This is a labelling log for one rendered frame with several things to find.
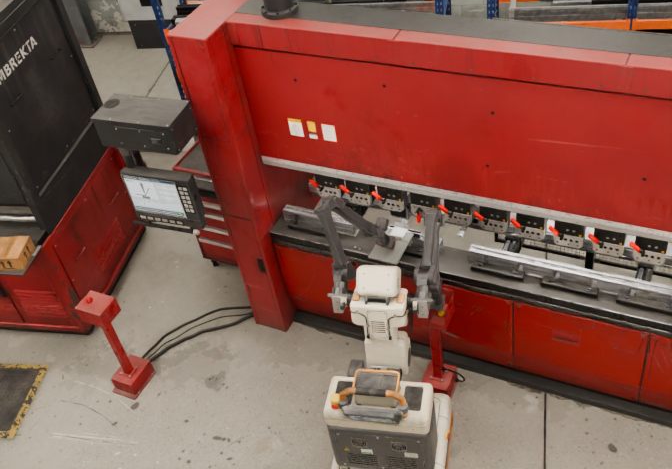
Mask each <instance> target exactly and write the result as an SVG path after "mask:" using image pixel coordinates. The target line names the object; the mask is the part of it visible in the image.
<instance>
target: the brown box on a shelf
mask: <svg viewBox="0 0 672 469"><path fill-rule="evenodd" d="M41 248H42V246H41V245H34V244H33V242H32V240H31V238H30V237H29V236H10V237H0V275H11V276H24V274H25V272H26V271H27V269H28V268H29V266H30V265H31V263H32V262H33V260H34V259H35V257H36V256H37V254H38V253H39V251H40V250H41Z"/></svg>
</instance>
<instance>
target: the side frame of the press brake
mask: <svg viewBox="0 0 672 469"><path fill-rule="evenodd" d="M246 1H247V0H205V1H204V2H203V3H202V4H201V5H200V6H199V7H197V8H196V9H195V10H194V11H193V12H192V13H191V14H189V15H188V16H187V17H186V18H185V19H184V20H183V21H182V22H180V23H179V24H178V25H177V26H176V27H175V28H174V29H172V30H171V31H170V32H169V33H168V34H167V35H166V36H167V39H168V42H169V46H170V49H171V52H172V55H173V58H174V62H175V65H176V68H177V71H178V74H179V78H180V81H181V84H182V87H183V90H184V94H185V97H186V100H188V101H191V103H190V105H191V108H192V111H193V115H194V118H195V121H196V124H197V128H198V131H197V135H198V139H199V142H200V145H201V148H202V151H203V155H204V158H205V161H206V164H207V167H208V171H209V174H210V177H211V180H212V183H213V187H214V190H215V193H216V196H217V199H218V203H219V206H220V209H221V212H222V215H223V219H224V222H225V225H226V228H227V231H228V235H229V238H230V241H231V244H232V248H233V251H234V254H235V257H236V260H237V264H238V267H239V270H240V273H241V276H242V280H243V283H244V286H245V289H246V292H247V296H248V299H249V302H250V305H251V308H252V312H253V315H254V318H255V321H256V324H260V325H264V326H267V327H270V328H274V329H277V330H281V331H283V332H287V331H288V329H289V328H290V326H291V324H292V323H293V321H294V319H293V316H294V315H295V313H296V311H297V309H296V308H295V306H294V304H293V302H292V301H291V299H290V297H289V295H288V294H287V291H286V288H285V284H284V280H283V276H282V272H281V269H280V265H279V261H278V257H277V253H276V250H275V246H274V243H273V239H272V237H271V236H270V233H269V232H270V230H271V229H272V228H273V226H274V225H275V224H276V222H277V221H278V219H279V218H280V217H281V215H282V214H283V211H282V210H283V209H284V207H285V206H286V204H288V205H292V206H297V207H302V208H306V209H311V210H314V209H315V207H316V206H317V204H318V202H319V201H320V199H321V198H322V197H318V196H313V195H311V193H310V189H309V180H310V179H312V178H313V177H314V176H315V175H314V173H309V172H304V171H299V170H294V169H289V168H283V167H278V166H273V165H268V164H263V161H262V157H261V153H260V149H259V145H258V141H257V137H256V133H255V129H254V125H253V121H252V117H251V113H250V109H249V105H248V101H247V97H246V94H245V90H244V86H243V82H242V78H241V74H240V70H239V66H238V62H237V58H236V54H235V50H234V46H235V45H232V44H231V43H230V39H229V35H228V31H227V27H226V23H225V22H226V20H227V19H228V18H230V17H231V16H232V15H233V14H234V13H235V12H236V11H237V10H238V9H239V8H240V7H241V6H242V5H243V4H244V3H245V2H246Z"/></svg>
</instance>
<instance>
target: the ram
mask: <svg viewBox="0 0 672 469"><path fill-rule="evenodd" d="M234 50H235V54H236V58H237V62H238V66H239V70H240V74H241V78H242V82H243V86H244V90H245V94H246V97H247V101H248V105H249V109H250V113H251V117H252V121H253V125H254V129H255V133H256V137H257V141H258V145H259V149H260V153H261V156H266V157H271V158H276V159H282V160H287V161H292V162H298V163H303V164H308V165H313V166H319V167H324V168H329V169H335V170H340V171H345V172H351V173H356V174H361V175H367V176H372V177H377V178H383V179H388V180H393V181H399V182H404V183H409V184H415V185H420V186H425V187H430V188H436V189H441V190H446V191H452V192H457V193H462V194H468V195H473V196H478V197H484V198H489V199H494V200H500V201H505V202H510V203H516V204H521V205H526V206H532V207H537V208H542V209H547V210H553V211H558V212H563V213H569V214H574V215H579V216H585V217H590V218H595V219H601V220H606V221H611V222H617V223H622V224H627V225H633V226H638V227H643V228H649V229H654V230H659V231H665V232H670V233H672V99H667V98H659V97H651V96H643V95H635V94H627V93H623V92H622V93H619V92H611V91H603V90H595V89H587V88H578V87H570V86H562V85H554V84H546V83H538V82H530V81H522V80H514V79H506V78H498V77H490V76H482V75H473V74H465V73H457V72H449V71H441V70H433V69H425V68H417V67H409V66H401V65H396V64H395V65H393V64H385V63H376V62H368V61H360V60H352V59H344V58H336V57H328V56H320V55H312V54H304V53H296V52H288V51H280V50H271V49H263V48H255V47H247V46H239V45H235V46H234ZM288 118H290V119H297V120H301V124H302V129H303V134H304V137H302V136H296V135H291V132H290V128H289V123H288ZM307 121H309V122H315V127H316V132H311V131H309V130H308V125H307ZM321 124H327V125H333V126H335V132H336V138H337V142H332V141H327V140H324V139H323V133H322V128H321ZM309 133H312V134H317V138H318V139H314V138H310V136H309ZM262 161H263V164H268V165H273V166H278V167H283V168H289V169H294V170H299V171H304V172H309V173H315V174H320V175H325V176H330V177H335V178H340V179H346V180H351V181H356V182H361V183H366V184H372V185H377V186H382V187H387V188H392V189H398V190H403V191H408V192H413V193H418V194H424V195H429V196H434V197H439V198H444V199H450V200H455V201H460V202H465V203H470V204H476V205H481V206H486V207H491V208H496V209H502V210H507V211H512V212H517V213H522V214H527V215H533V216H538V217H543V218H548V219H553V220H559V221H564V222H569V223H574V224H579V225H585V226H590V227H595V228H600V229H605V230H611V231H616V232H621V233H626V234H631V235H637V236H642V237H647V238H652V239H657V240H663V241H668V242H672V238H670V237H665V236H659V235H654V234H649V233H644V232H638V231H633V230H628V229H623V228H617V227H612V226H607V225H602V224H596V223H591V222H586V221H581V220H575V219H570V218H565V217H560V216H554V215H549V214H544V213H539V212H533V211H528V210H523V209H518V208H512V207H507V206H502V205H496V204H491V203H486V202H481V201H475V200H470V199H465V198H460V197H454V196H449V195H444V194H439V193H433V192H428V191H423V190H418V189H412V188H407V187H402V186H397V185H391V184H386V183H381V182H376V181H370V180H365V179H360V178H355V177H349V176H344V175H339V174H334V173H328V172H323V171H318V170H313V169H307V168H302V167H297V166H292V165H286V164H281V163H276V162H271V161H265V160H262Z"/></svg>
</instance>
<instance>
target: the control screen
mask: <svg viewBox="0 0 672 469"><path fill-rule="evenodd" d="M122 176H123V178H124V181H125V183H126V186H127V188H128V191H129V193H130V196H131V198H132V200H133V203H134V205H135V208H136V209H139V210H145V211H152V212H158V213H165V214H171V215H177V216H184V217H186V216H185V213H184V210H183V207H182V204H181V202H180V199H179V196H178V193H177V190H176V187H175V185H174V182H167V181H160V180H152V179H145V178H138V177H131V176H124V175H122ZM142 201H145V202H147V204H143V203H142Z"/></svg>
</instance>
